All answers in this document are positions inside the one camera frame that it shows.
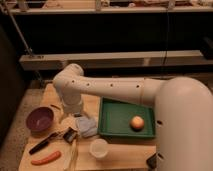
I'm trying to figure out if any grey-blue towel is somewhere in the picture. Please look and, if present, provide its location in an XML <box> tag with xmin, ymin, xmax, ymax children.
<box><xmin>76</xmin><ymin>116</ymin><xmax>97</xmax><ymax>138</ymax></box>

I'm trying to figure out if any purple bowl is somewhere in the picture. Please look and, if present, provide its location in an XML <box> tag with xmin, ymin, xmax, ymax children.
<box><xmin>26</xmin><ymin>107</ymin><xmax>54</xmax><ymax>132</ymax></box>

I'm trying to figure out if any orange fruit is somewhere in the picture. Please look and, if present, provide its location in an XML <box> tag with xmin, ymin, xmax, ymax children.
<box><xmin>130</xmin><ymin>116</ymin><xmax>145</xmax><ymax>131</ymax></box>

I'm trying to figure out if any green plastic tray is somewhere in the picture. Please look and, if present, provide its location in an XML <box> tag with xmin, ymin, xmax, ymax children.
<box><xmin>98</xmin><ymin>98</ymin><xmax>155</xmax><ymax>139</ymax></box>

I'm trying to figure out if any white metal rail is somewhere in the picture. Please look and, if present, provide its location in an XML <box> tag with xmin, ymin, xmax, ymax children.
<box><xmin>19</xmin><ymin>50</ymin><xmax>213</xmax><ymax>71</ymax></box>

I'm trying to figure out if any black phone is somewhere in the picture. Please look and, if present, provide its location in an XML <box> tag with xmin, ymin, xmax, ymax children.
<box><xmin>146</xmin><ymin>154</ymin><xmax>157</xmax><ymax>170</ymax></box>

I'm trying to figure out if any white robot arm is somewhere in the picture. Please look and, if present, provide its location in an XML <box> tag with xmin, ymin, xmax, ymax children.
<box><xmin>53</xmin><ymin>64</ymin><xmax>213</xmax><ymax>171</ymax></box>

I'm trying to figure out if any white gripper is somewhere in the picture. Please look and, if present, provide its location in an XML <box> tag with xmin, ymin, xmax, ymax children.
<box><xmin>59</xmin><ymin>99</ymin><xmax>83</xmax><ymax>122</ymax></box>

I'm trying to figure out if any white paper cup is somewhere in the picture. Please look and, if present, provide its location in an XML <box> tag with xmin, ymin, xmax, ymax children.
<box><xmin>89</xmin><ymin>139</ymin><xmax>109</xmax><ymax>160</ymax></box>

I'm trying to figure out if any black handled knife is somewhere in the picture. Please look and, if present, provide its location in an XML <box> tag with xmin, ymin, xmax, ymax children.
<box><xmin>29</xmin><ymin>132</ymin><xmax>59</xmax><ymax>155</ymax></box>

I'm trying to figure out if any orange sausage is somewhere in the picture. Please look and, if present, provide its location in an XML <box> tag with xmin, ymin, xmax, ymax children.
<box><xmin>31</xmin><ymin>151</ymin><xmax>61</xmax><ymax>165</ymax></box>

